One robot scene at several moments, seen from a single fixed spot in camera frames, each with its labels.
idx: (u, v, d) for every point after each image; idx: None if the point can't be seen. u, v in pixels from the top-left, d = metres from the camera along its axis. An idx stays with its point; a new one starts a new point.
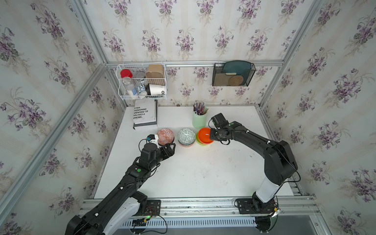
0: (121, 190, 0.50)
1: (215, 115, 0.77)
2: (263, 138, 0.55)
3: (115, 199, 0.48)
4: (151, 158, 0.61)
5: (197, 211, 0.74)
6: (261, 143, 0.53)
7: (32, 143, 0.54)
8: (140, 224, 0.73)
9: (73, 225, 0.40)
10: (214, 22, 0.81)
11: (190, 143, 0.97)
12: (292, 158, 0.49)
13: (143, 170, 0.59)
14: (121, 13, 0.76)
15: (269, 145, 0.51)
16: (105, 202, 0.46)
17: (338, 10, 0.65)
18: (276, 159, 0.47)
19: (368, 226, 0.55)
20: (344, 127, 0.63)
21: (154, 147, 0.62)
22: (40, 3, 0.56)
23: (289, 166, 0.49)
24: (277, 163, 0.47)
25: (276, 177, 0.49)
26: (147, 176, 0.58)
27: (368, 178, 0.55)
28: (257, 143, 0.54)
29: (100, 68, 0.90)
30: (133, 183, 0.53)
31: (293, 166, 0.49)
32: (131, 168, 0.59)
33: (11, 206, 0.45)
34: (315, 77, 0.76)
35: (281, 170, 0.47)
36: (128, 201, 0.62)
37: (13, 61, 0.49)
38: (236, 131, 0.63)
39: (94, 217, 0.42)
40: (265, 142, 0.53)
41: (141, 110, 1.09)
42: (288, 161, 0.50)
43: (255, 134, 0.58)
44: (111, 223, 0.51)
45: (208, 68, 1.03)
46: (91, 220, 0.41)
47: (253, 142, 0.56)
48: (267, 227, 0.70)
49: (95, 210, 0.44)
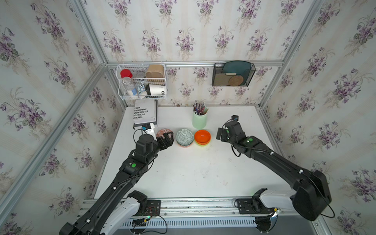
0: (114, 191, 0.47)
1: (233, 125, 0.63)
2: (291, 165, 0.47)
3: (108, 200, 0.44)
4: (146, 151, 0.55)
5: (197, 211, 0.74)
6: (291, 171, 0.45)
7: (32, 144, 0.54)
8: (140, 224, 0.73)
9: (65, 232, 0.38)
10: (214, 22, 0.81)
11: (188, 143, 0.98)
12: (327, 191, 0.43)
13: (138, 165, 0.54)
14: (121, 13, 0.76)
15: (303, 176, 0.43)
16: (97, 206, 0.43)
17: (338, 10, 0.65)
18: (312, 194, 0.40)
19: (368, 226, 0.55)
20: (344, 127, 0.63)
21: (151, 139, 0.56)
22: (40, 3, 0.56)
23: (324, 199, 0.43)
24: (313, 199, 0.40)
25: (308, 212, 0.43)
26: (143, 169, 0.54)
27: (368, 178, 0.55)
28: (287, 171, 0.46)
29: (100, 68, 0.90)
30: (127, 181, 0.49)
31: (328, 199, 0.43)
32: (126, 163, 0.54)
33: (11, 206, 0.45)
34: (314, 77, 0.77)
35: (316, 205, 0.41)
36: (128, 202, 0.62)
37: (13, 62, 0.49)
38: (257, 152, 0.55)
39: (86, 223, 0.40)
40: (296, 172, 0.45)
41: (141, 110, 1.09)
42: (322, 194, 0.44)
43: (280, 158, 0.50)
44: (111, 223, 0.51)
45: (208, 68, 1.03)
46: (83, 227, 0.39)
47: (283, 171, 0.48)
48: (267, 227, 0.70)
49: (87, 215, 0.41)
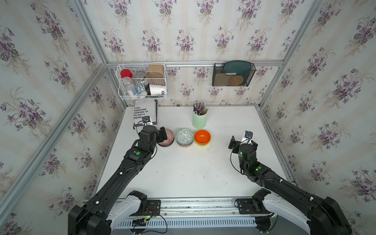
0: (120, 176, 0.47)
1: (248, 152, 0.61)
2: (302, 193, 0.48)
3: (116, 184, 0.45)
4: (150, 140, 0.57)
5: (197, 211, 0.74)
6: (302, 199, 0.46)
7: (32, 144, 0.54)
8: (140, 224, 0.73)
9: (74, 215, 0.38)
10: (214, 22, 0.81)
11: (188, 143, 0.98)
12: (343, 219, 0.41)
13: (142, 152, 0.55)
14: (121, 13, 0.76)
15: (313, 203, 0.44)
16: (105, 190, 0.44)
17: (337, 10, 0.65)
18: (327, 223, 0.40)
19: (368, 226, 0.55)
20: (344, 127, 0.63)
21: (154, 129, 0.58)
22: (40, 3, 0.56)
23: (342, 228, 0.42)
24: (329, 227, 0.39)
25: None
26: (147, 157, 0.55)
27: (368, 178, 0.55)
28: (298, 199, 0.47)
29: (100, 68, 0.90)
30: (132, 167, 0.50)
31: (347, 229, 0.42)
32: (130, 152, 0.55)
33: (11, 207, 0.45)
34: (314, 77, 0.77)
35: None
36: (131, 198, 0.64)
37: (13, 62, 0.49)
38: (268, 180, 0.56)
39: (95, 205, 0.40)
40: (307, 199, 0.46)
41: (141, 110, 1.09)
42: (339, 223, 0.43)
43: (291, 185, 0.51)
44: (117, 213, 0.51)
45: (208, 68, 1.03)
46: (92, 208, 0.40)
47: (293, 199, 0.49)
48: (267, 227, 0.70)
49: (96, 198, 0.42)
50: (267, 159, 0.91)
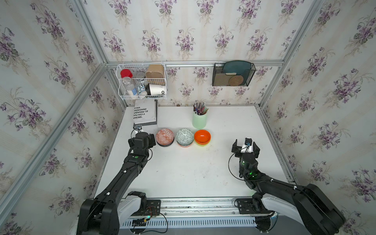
0: (125, 173, 0.52)
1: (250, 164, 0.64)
2: (289, 185, 0.53)
3: (122, 180, 0.49)
4: (145, 145, 0.64)
5: (197, 211, 0.74)
6: (288, 189, 0.51)
7: (32, 144, 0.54)
8: (140, 224, 0.73)
9: (86, 206, 0.40)
10: (214, 22, 0.81)
11: (188, 143, 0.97)
12: (329, 203, 0.44)
13: (140, 156, 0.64)
14: (121, 13, 0.76)
15: (297, 191, 0.49)
16: (112, 184, 0.48)
17: (338, 10, 0.65)
18: (308, 205, 0.43)
19: (368, 226, 0.55)
20: (344, 127, 0.63)
21: (146, 134, 0.64)
22: (40, 3, 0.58)
23: (331, 213, 0.43)
24: (312, 210, 0.42)
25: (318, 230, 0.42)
26: (145, 161, 0.61)
27: (368, 178, 0.55)
28: (284, 190, 0.52)
29: (100, 68, 0.90)
30: (134, 166, 0.56)
31: (335, 213, 0.42)
32: (129, 156, 0.61)
33: (10, 207, 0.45)
34: (314, 77, 0.77)
35: (321, 219, 0.41)
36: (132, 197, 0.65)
37: (13, 62, 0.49)
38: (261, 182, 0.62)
39: (106, 196, 0.44)
40: (292, 188, 0.51)
41: (141, 110, 1.09)
42: (325, 207, 0.46)
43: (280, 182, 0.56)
44: (121, 210, 0.52)
45: (208, 68, 1.03)
46: (104, 199, 0.43)
47: (280, 191, 0.54)
48: (267, 227, 0.70)
49: (105, 191, 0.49)
50: (267, 159, 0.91)
